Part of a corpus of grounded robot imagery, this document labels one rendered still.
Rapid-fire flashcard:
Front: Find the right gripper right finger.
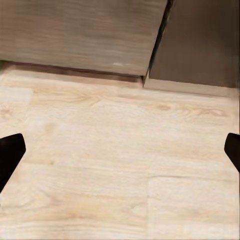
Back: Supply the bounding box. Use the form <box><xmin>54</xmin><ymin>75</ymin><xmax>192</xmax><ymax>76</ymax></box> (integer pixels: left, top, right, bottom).
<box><xmin>224</xmin><ymin>133</ymin><xmax>240</xmax><ymax>172</ymax></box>

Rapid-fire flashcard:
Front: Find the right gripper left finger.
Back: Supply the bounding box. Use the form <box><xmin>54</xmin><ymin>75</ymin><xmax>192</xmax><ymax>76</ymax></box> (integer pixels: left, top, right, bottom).
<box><xmin>0</xmin><ymin>133</ymin><xmax>26</xmax><ymax>193</ymax></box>

